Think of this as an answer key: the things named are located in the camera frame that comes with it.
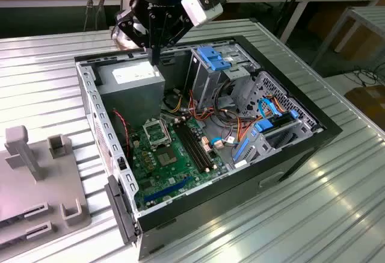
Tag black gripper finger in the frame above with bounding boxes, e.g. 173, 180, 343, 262
154, 14, 194, 66
115, 5, 155, 66

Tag CPU socket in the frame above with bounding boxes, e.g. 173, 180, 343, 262
153, 144, 179, 168

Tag blue plastic drive latch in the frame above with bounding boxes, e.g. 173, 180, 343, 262
197, 46, 231, 72

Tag grey metal optical bay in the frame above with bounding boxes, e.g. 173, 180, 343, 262
183, 42, 261, 113

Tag grey power supply unit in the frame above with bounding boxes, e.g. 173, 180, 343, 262
95, 58, 167, 132

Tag perforated grey disk bay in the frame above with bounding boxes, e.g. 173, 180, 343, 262
231, 70, 325, 170

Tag black tripod stand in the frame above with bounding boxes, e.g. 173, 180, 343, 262
272, 0, 312, 40

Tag black RAM slot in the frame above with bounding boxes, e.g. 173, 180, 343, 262
171, 120, 211, 173
179, 117, 220, 170

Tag hard disk in blue carrier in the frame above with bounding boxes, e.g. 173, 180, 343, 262
253, 110, 299, 134

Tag green motherboard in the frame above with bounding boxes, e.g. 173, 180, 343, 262
129, 115, 233, 212

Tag blue expansion slot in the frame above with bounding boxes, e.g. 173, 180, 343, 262
143, 176, 193, 204

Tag large brown cardboard box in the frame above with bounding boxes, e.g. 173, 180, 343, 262
306, 4, 377, 62

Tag grey parts rack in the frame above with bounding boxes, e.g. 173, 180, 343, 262
0, 126, 93, 247

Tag black PC case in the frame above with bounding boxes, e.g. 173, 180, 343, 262
73, 35, 343, 261

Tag black plastic case latch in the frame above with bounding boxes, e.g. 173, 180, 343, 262
103, 175, 142, 246

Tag cardboard box with label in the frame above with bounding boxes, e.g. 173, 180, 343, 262
343, 84, 385, 131

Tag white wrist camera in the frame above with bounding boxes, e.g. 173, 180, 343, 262
180, 0, 224, 28

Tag thin grey dangling cable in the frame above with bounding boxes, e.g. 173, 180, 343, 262
96, 0, 111, 31
83, 0, 97, 32

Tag yellow and black wire bundle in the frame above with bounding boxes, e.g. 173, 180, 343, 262
164, 90, 185, 115

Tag orange and black wire bundle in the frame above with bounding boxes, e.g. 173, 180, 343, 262
188, 90, 260, 148

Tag thin wire locking lever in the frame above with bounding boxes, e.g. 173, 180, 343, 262
161, 115, 174, 145

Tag metal socket cover frame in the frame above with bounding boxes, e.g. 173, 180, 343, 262
141, 119, 173, 150

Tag black case fan red wire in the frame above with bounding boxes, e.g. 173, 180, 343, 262
111, 108, 135, 159

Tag thin blue wire white plug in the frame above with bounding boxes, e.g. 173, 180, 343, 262
209, 136, 238, 150

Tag flat blue data wire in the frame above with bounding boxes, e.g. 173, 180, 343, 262
257, 96, 284, 120

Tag blue plastic bay rail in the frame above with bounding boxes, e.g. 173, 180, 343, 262
232, 130, 259, 164

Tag grey metal shelf frame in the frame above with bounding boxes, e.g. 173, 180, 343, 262
311, 5, 385, 70

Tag black floor cables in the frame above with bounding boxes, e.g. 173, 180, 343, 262
342, 66, 380, 88

